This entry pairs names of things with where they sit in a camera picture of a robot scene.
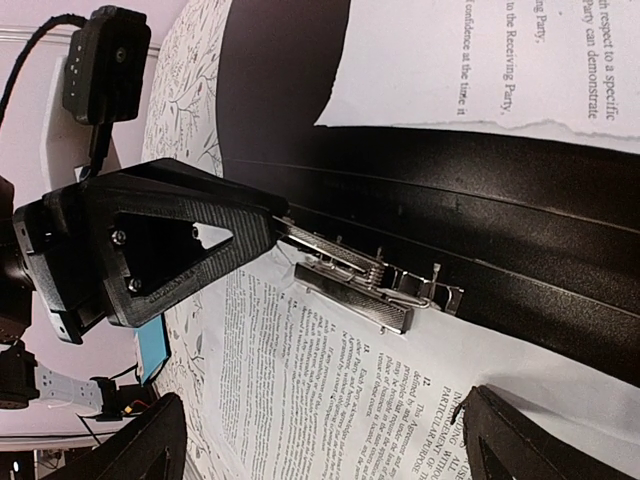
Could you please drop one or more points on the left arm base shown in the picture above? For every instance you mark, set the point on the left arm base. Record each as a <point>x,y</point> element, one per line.
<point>120,402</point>

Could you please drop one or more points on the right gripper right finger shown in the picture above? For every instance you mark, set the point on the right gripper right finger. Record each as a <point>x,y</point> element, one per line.
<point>502,443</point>

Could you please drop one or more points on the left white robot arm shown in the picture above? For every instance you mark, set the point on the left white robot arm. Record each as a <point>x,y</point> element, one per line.
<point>71,154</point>

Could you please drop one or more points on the black clip folder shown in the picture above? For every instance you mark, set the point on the black clip folder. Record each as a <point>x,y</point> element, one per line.
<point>543,237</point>

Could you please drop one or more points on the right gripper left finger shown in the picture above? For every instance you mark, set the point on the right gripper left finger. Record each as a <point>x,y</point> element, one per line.
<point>152,446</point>

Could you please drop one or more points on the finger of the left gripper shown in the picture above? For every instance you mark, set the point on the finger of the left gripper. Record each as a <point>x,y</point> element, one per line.
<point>167,188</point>

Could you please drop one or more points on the floral tablecloth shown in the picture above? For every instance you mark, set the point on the floral tablecloth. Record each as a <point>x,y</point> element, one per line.
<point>181,124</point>

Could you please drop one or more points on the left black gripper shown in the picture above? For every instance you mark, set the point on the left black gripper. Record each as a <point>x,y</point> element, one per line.
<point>168,254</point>

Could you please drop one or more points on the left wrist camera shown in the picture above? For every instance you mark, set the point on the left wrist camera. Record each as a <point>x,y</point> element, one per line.
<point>105,66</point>

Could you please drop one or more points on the printed paper sheet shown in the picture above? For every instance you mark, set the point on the printed paper sheet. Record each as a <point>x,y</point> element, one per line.
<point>555,70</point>
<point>299,387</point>

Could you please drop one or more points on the blue folder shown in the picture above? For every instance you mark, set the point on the blue folder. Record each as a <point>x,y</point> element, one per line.
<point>152,349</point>

